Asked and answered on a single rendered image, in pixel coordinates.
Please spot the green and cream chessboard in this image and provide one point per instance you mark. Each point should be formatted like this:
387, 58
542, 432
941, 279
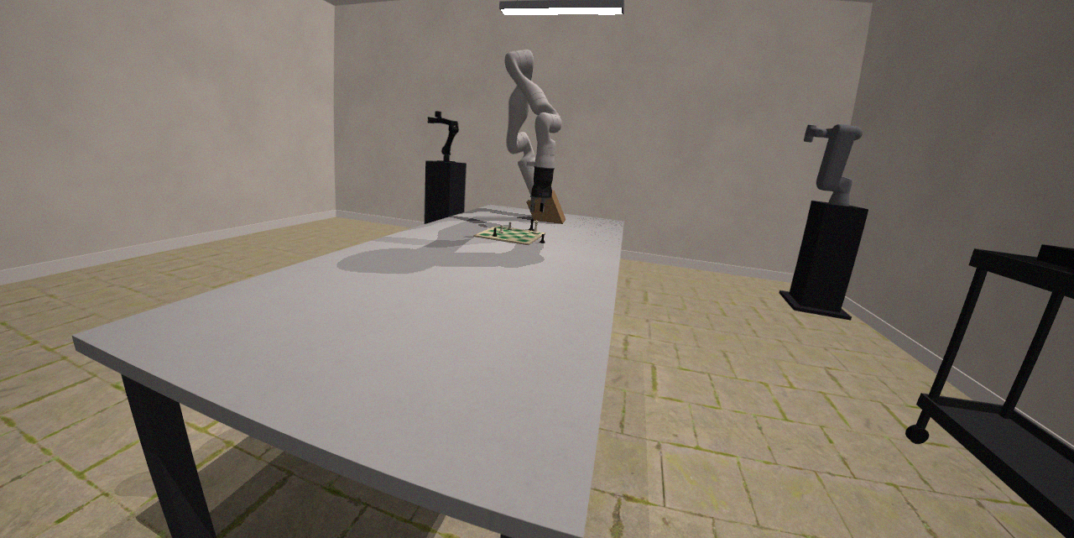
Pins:
515, 235

